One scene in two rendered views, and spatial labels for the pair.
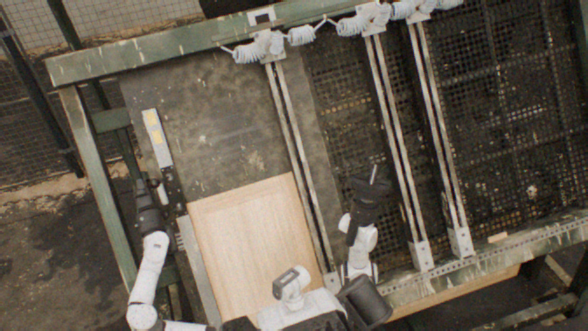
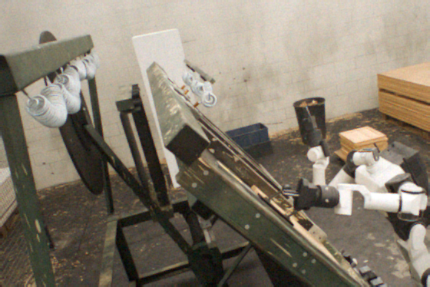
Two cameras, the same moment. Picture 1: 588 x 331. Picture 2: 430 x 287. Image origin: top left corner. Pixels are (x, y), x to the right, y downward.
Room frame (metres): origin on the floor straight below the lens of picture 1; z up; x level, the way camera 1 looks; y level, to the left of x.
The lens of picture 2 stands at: (1.40, 1.96, 2.21)
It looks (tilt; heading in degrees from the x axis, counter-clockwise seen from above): 23 degrees down; 271
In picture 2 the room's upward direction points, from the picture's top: 11 degrees counter-clockwise
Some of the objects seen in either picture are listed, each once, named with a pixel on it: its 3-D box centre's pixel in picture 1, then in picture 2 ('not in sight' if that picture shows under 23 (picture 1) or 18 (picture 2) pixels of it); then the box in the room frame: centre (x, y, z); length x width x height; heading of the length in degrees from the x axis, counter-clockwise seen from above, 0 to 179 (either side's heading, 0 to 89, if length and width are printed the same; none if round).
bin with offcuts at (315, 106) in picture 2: not in sight; (311, 121); (0.63, -4.50, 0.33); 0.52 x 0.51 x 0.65; 101
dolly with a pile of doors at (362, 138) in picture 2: not in sight; (358, 148); (0.20, -3.27, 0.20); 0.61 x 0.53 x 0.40; 101
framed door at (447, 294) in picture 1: (448, 269); not in sight; (1.51, -0.75, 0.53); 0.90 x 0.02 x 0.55; 103
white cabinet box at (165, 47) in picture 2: not in sight; (174, 109); (2.57, -3.93, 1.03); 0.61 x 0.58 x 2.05; 101
